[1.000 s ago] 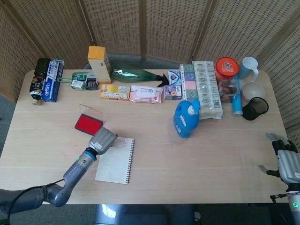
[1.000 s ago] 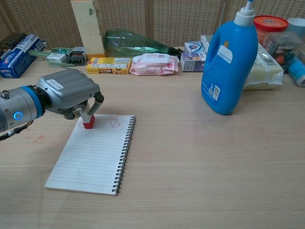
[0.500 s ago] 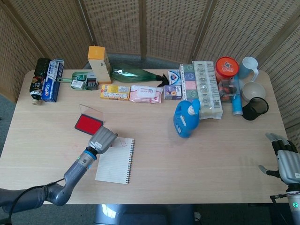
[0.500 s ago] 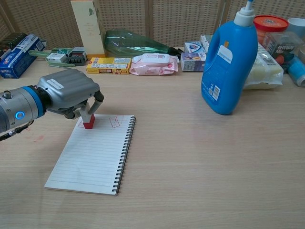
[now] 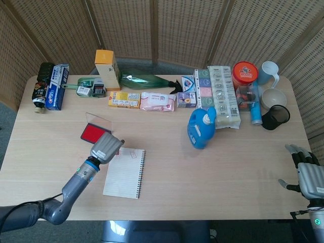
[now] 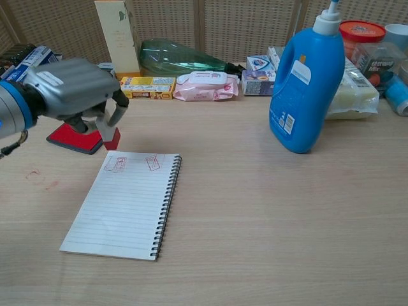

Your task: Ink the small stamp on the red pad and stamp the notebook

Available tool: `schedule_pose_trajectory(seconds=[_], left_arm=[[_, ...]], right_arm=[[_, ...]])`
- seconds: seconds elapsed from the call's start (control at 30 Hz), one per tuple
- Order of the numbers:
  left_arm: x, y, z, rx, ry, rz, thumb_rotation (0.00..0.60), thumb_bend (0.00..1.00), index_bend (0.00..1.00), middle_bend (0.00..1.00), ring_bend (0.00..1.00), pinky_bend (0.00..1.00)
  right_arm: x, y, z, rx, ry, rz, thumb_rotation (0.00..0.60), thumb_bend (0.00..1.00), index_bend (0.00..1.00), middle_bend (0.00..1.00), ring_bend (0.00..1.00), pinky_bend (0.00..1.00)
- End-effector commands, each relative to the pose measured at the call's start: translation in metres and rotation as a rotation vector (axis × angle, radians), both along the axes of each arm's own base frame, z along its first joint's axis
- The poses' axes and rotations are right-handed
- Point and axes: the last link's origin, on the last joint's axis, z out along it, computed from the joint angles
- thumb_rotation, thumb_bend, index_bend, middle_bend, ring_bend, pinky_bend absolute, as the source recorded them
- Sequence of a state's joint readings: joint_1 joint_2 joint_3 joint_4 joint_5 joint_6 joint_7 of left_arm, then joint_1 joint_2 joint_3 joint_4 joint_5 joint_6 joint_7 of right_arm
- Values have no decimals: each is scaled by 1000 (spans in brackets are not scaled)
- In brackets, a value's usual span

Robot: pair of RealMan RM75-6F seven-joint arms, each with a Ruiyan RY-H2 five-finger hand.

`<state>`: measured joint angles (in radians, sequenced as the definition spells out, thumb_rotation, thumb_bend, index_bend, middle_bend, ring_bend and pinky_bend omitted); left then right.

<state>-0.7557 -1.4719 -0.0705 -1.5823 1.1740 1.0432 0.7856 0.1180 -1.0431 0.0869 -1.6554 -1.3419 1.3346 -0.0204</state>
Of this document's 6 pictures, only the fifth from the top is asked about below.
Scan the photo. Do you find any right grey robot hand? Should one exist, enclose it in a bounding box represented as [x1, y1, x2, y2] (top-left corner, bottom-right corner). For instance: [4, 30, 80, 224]
[277, 143, 324, 200]

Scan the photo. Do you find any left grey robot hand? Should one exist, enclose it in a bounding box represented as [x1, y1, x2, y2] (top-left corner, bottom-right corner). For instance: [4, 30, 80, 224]
[90, 132, 125, 164]

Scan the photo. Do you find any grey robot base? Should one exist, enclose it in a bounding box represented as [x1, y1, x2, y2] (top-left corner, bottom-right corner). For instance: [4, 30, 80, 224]
[101, 220, 211, 243]

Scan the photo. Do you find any white spiral notepad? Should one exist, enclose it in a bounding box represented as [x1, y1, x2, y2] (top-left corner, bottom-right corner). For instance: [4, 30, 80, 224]
[102, 147, 146, 200]

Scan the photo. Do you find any red ink pad clear lid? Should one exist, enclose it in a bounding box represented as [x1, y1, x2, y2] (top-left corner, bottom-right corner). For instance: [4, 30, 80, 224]
[80, 112, 113, 145]

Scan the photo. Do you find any yellow flat box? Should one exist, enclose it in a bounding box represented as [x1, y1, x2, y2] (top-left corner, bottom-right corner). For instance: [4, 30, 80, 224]
[108, 91, 141, 109]

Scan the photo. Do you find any grey black stapler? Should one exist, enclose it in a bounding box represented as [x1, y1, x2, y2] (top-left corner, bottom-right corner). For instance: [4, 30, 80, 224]
[91, 77, 107, 98]

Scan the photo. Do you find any small white box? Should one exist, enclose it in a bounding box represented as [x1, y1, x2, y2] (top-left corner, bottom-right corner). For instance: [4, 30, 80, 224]
[76, 86, 92, 97]

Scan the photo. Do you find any green plastic tray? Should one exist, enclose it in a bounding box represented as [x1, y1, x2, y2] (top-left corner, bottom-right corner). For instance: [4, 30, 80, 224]
[61, 77, 107, 98]

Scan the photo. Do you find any pink wet wipes pack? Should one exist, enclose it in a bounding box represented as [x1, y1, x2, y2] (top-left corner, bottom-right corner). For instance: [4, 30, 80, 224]
[139, 91, 176, 112]

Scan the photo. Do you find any black mesh pen cup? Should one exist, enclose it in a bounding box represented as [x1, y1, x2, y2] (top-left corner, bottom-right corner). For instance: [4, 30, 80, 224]
[260, 104, 291, 131]

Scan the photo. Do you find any green plastic spray bottle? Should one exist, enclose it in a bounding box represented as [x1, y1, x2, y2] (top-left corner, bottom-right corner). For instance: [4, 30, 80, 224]
[119, 67, 183, 95]

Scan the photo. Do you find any tall orange cardboard box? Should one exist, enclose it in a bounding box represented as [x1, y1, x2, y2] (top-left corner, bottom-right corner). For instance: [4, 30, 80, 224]
[94, 49, 122, 91]

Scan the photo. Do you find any blue white toothpaste box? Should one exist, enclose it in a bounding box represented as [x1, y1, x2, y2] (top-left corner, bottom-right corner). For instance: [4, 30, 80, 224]
[44, 63, 70, 111]

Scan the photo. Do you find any blue tube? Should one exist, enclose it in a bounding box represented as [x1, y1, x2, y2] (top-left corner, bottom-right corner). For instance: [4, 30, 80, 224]
[249, 80, 264, 126]

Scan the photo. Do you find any dark beverage bottle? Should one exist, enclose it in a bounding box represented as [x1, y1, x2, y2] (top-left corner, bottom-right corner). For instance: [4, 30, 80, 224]
[31, 62, 55, 113]

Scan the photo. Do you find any beige bowl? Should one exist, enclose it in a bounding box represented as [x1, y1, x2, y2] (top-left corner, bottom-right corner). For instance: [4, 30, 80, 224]
[260, 88, 288, 110]

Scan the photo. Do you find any small purple box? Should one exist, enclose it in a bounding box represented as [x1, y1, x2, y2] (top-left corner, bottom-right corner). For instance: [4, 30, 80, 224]
[176, 91, 197, 109]

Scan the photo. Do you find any blue detergent bottle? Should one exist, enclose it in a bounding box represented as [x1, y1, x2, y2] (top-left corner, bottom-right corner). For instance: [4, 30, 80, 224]
[186, 106, 217, 150]

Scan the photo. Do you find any white blue soap box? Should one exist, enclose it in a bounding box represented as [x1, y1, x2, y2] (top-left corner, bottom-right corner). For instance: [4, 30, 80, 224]
[180, 75, 196, 93]

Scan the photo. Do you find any clear plastic box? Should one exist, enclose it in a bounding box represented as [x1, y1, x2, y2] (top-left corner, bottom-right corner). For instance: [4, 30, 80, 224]
[236, 84, 256, 112]

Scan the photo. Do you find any light blue mug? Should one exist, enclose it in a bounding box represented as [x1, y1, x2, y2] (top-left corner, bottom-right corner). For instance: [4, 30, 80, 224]
[257, 61, 281, 89]

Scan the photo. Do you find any multicolour tissue pack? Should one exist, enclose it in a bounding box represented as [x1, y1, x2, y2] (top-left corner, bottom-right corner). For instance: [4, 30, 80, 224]
[193, 68, 215, 110]

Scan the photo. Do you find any long white sealed pack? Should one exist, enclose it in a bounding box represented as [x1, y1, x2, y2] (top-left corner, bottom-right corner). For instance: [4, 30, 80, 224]
[207, 65, 241, 130]

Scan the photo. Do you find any orange lid snack jar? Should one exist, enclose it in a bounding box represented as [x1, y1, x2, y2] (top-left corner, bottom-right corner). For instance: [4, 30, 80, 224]
[232, 61, 259, 88]

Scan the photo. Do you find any woven folding screen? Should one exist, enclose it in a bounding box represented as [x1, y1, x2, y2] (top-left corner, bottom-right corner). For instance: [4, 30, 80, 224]
[0, 0, 324, 168]

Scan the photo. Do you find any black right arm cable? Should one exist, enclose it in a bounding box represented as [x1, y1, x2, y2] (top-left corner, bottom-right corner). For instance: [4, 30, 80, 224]
[289, 209, 311, 243]

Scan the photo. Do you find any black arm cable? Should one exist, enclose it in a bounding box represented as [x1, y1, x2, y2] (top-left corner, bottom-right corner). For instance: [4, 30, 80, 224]
[289, 209, 311, 243]
[0, 193, 63, 228]

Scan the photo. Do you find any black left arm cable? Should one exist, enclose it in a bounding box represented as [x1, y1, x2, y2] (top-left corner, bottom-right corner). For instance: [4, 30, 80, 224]
[0, 193, 63, 228]

